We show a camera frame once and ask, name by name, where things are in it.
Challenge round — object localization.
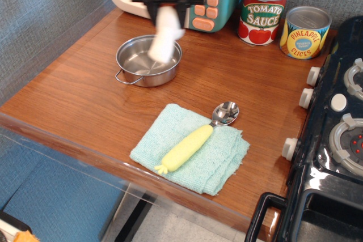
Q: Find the pineapple slices toy can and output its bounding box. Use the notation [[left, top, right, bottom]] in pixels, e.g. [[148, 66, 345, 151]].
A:
[[280, 6, 332, 60]]

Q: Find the light blue folded towel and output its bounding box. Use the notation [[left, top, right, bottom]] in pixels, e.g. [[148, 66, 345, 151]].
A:
[[130, 104, 250, 196]]

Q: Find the orange plush object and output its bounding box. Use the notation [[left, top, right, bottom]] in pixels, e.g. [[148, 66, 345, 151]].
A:
[[0, 210, 40, 242]]

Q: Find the tomato sauce toy can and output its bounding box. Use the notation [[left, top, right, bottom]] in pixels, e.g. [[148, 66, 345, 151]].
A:
[[238, 0, 287, 45]]

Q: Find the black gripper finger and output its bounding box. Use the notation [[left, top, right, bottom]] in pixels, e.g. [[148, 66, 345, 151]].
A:
[[144, 1, 159, 26], [176, 2, 190, 28]]

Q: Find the clear acrylic barrier panel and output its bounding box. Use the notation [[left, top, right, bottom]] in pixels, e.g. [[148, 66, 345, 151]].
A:
[[1, 129, 245, 241]]

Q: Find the white plush mushroom brown cap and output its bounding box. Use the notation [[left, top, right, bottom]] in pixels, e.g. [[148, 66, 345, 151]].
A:
[[148, 6, 185, 63]]

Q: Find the spoon with yellow handle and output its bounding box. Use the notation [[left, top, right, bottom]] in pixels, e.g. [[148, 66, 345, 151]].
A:
[[154, 101, 239, 175]]

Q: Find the black toy stove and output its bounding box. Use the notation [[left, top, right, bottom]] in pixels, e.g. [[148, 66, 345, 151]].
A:
[[245, 16, 362, 241]]

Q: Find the small stainless steel pot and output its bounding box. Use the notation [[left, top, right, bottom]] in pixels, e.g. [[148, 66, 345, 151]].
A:
[[115, 35, 183, 87]]

